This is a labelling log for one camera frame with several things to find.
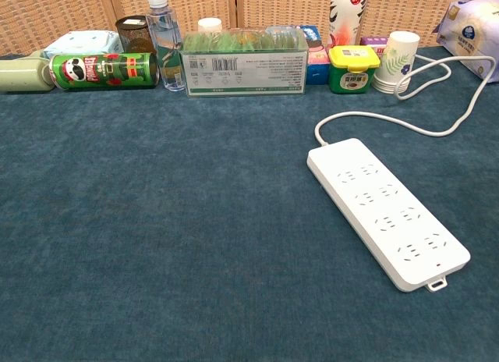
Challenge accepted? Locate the clear box of green packets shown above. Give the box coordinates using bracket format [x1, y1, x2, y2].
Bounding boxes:
[179, 27, 310, 98]

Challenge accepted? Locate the stack of floral paper cups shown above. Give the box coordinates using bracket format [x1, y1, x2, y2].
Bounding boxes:
[370, 30, 420, 95]

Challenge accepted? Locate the blue and pink carton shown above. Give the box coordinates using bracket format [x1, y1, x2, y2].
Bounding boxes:
[292, 24, 332, 86]

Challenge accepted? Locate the green tub with yellow lid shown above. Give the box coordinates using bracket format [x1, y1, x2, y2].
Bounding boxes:
[327, 44, 381, 94]

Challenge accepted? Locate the teal table cloth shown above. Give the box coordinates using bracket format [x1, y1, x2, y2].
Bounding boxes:
[0, 44, 499, 362]

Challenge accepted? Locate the green Pringles can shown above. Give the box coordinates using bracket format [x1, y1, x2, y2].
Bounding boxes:
[48, 51, 161, 91]

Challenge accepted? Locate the white power cable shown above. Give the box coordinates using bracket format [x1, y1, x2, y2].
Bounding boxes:
[314, 53, 496, 148]

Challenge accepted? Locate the clear plastic water bottle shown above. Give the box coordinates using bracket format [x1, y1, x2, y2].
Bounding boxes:
[145, 0, 186, 92]

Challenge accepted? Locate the white and red drink bottle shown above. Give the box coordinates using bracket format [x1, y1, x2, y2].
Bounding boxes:
[327, 0, 369, 48]

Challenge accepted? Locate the purple and pink small box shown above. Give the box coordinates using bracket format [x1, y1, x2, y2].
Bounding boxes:
[359, 36, 390, 59]

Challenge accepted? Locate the light blue wet wipes pack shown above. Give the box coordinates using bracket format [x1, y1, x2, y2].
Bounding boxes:
[41, 30, 125, 60]

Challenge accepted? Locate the dark mesh pen holder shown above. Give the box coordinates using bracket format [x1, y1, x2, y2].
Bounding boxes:
[115, 15, 157, 55]

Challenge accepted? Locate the wicker folding screen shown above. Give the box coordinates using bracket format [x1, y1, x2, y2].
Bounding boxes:
[0, 0, 499, 57]

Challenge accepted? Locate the pale green bottle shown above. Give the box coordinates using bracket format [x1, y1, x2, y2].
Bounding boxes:
[0, 49, 56, 94]

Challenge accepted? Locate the white power strip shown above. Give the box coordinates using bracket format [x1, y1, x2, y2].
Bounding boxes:
[306, 137, 472, 293]

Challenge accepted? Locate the purple tissue paper pack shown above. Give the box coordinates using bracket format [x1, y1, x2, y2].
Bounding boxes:
[436, 0, 499, 83]

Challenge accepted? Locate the white bottle cap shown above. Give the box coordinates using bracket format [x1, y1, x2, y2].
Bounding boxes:
[197, 17, 223, 34]

